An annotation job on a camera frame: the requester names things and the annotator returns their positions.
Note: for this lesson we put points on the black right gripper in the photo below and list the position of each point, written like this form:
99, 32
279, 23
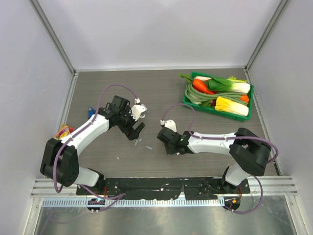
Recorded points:
169, 151

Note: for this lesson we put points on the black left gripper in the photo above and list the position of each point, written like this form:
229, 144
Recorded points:
131, 133

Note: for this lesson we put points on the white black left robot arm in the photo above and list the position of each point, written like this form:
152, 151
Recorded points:
61, 157

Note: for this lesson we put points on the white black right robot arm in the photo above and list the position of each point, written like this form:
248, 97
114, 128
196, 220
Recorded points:
250, 152

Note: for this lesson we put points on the green long beans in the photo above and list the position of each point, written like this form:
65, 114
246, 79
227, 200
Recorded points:
201, 99

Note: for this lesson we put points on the yellow white napa cabbage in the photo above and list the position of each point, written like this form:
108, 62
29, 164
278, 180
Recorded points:
229, 106

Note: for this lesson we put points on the orange snack packet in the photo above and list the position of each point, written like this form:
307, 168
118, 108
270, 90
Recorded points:
64, 131

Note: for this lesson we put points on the green plastic basket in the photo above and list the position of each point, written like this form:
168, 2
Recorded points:
211, 109

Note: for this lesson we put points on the white radish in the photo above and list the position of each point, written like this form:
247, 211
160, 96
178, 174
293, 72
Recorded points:
202, 78

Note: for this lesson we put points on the green white bok choy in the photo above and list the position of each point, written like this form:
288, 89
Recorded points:
222, 85

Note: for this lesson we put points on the small orange carrot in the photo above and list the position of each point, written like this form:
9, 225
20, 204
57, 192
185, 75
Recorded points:
245, 98

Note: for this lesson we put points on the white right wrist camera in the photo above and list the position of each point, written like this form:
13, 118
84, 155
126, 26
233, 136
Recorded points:
170, 124

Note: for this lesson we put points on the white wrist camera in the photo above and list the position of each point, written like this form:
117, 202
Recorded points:
170, 124
138, 110

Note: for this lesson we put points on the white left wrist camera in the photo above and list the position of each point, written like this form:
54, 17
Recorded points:
138, 110

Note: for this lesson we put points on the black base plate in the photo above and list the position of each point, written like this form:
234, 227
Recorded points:
194, 188

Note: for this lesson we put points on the aluminium front rail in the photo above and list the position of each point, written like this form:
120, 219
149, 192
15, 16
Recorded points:
73, 196

